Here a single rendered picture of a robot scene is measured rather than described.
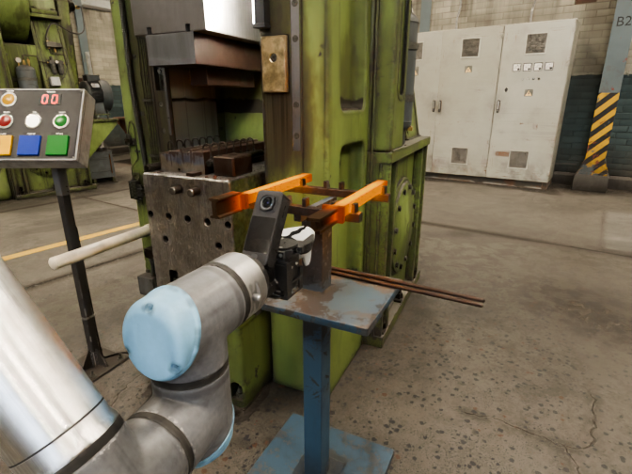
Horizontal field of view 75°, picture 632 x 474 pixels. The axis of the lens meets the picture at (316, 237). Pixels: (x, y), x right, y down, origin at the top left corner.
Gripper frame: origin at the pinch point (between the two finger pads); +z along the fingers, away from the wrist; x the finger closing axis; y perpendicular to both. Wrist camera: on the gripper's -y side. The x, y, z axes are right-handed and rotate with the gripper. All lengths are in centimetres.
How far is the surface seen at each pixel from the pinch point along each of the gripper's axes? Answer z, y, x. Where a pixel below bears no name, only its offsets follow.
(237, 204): 12.4, 0.9, -23.9
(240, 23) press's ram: 68, -47, -59
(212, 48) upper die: 58, -38, -64
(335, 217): 11.6, 0.9, 0.6
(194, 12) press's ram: 49, -47, -63
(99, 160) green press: 349, 61, -513
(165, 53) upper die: 49, -36, -76
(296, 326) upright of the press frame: 64, 63, -37
